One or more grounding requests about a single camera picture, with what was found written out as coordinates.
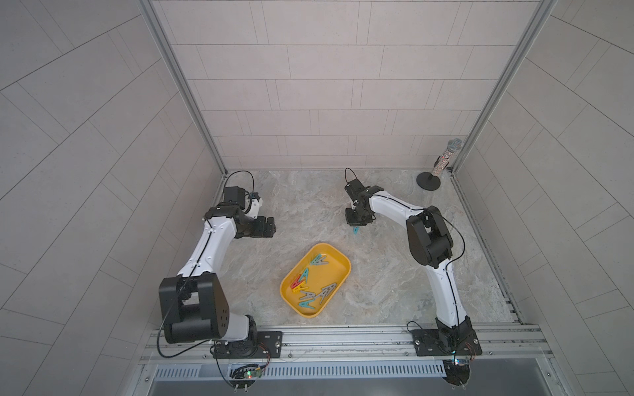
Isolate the grey clothespin tray top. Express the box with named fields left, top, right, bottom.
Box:
left=310, top=254, right=330, bottom=267

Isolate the yellow plastic storage tray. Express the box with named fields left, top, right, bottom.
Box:
left=279, top=243, right=352, bottom=318

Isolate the grey clothespin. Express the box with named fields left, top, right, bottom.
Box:
left=300, top=290, right=316, bottom=301
left=317, top=282, right=338, bottom=305

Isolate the yellow clothespin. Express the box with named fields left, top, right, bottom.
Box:
left=292, top=284, right=308, bottom=293

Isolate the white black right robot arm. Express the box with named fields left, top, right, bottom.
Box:
left=344, top=179, right=474, bottom=353

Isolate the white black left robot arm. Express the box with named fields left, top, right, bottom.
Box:
left=158, top=192, right=276, bottom=344

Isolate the pink clothespin in tray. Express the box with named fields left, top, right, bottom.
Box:
left=291, top=276, right=306, bottom=290

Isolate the teal clothespin tray bottom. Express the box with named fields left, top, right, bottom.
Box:
left=298, top=300, right=315, bottom=310

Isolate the left controller board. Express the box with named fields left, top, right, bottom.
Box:
left=229, top=364, right=266, bottom=392

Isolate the controller board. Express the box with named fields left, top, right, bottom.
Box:
left=442, top=357, right=471, bottom=387
left=229, top=364, right=266, bottom=392

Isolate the ventilation grille strip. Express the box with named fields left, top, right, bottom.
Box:
left=155, top=361, right=447, bottom=381

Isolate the right controller board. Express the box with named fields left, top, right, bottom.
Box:
left=442, top=357, right=471, bottom=387

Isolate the left corner metal profile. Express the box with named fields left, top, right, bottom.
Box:
left=138, top=0, right=229, bottom=174

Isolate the corner metal profile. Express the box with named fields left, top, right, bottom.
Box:
left=450, top=0, right=557, bottom=175
left=138, top=0, right=229, bottom=174

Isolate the right corner metal profile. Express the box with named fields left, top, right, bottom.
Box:
left=450, top=0, right=557, bottom=175

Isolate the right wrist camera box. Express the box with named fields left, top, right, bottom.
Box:
left=344, top=178, right=366, bottom=203

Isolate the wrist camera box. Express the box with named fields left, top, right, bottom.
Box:
left=222, top=186, right=248, bottom=209
left=344, top=178, right=366, bottom=203

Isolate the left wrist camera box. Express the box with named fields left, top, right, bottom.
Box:
left=222, top=186, right=248, bottom=209

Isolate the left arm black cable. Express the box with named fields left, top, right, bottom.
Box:
left=222, top=170, right=257, bottom=196

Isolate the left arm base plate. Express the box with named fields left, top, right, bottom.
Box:
left=211, top=331, right=283, bottom=360

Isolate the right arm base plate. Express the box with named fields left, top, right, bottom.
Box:
left=409, top=328, right=483, bottom=357

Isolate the aluminium front rail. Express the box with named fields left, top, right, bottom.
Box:
left=132, top=323, right=554, bottom=365

